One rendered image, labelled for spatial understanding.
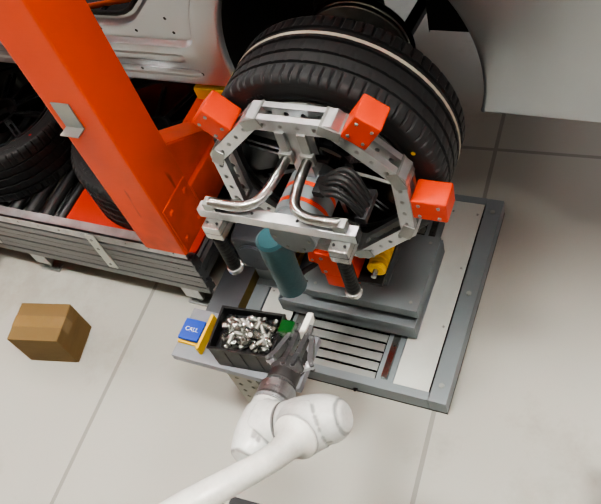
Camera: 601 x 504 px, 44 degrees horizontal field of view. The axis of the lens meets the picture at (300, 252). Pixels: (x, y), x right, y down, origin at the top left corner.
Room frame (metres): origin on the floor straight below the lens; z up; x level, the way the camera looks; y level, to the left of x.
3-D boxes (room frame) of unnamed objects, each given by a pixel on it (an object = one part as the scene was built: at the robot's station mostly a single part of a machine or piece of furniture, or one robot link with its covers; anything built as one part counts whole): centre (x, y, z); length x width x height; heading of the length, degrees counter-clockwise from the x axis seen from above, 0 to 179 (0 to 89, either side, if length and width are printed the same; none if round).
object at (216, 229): (1.25, 0.16, 0.93); 0.09 x 0.05 x 0.05; 140
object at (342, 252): (1.04, -0.11, 0.93); 0.09 x 0.05 x 0.05; 140
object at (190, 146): (1.90, 0.13, 0.69); 0.52 x 0.17 x 0.35; 140
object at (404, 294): (1.43, -0.21, 0.32); 0.40 x 0.30 x 0.28; 50
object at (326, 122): (1.30, -0.11, 0.85); 0.54 x 0.07 x 0.54; 50
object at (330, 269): (1.33, -0.13, 0.48); 0.16 x 0.12 x 0.17; 140
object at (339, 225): (1.14, -0.10, 1.03); 0.19 x 0.18 x 0.11; 140
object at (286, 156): (1.27, 0.05, 1.03); 0.19 x 0.18 x 0.11; 140
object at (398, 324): (1.47, -0.17, 0.13); 0.50 x 0.36 x 0.10; 50
